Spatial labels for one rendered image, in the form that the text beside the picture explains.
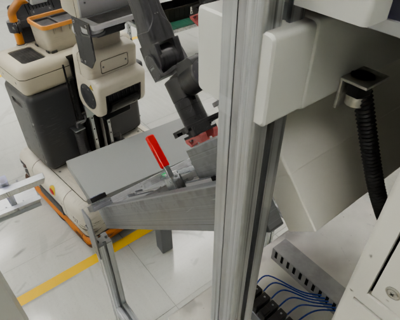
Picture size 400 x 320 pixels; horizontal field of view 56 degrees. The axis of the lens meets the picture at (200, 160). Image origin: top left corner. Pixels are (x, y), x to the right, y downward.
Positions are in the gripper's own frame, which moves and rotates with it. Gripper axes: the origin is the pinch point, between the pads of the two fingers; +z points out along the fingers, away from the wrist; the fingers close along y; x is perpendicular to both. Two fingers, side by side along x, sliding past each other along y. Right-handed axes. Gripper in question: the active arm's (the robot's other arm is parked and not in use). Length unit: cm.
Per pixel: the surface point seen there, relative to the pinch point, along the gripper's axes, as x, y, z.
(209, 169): -26.5, -17.2, -1.7
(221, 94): -47, -25, -9
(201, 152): -26.5, -17.2, -4.4
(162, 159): -13.5, -17.1, -5.4
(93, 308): 94, -27, 40
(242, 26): -53, -25, -12
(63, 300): 102, -35, 33
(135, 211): 0.5, -21.0, 1.8
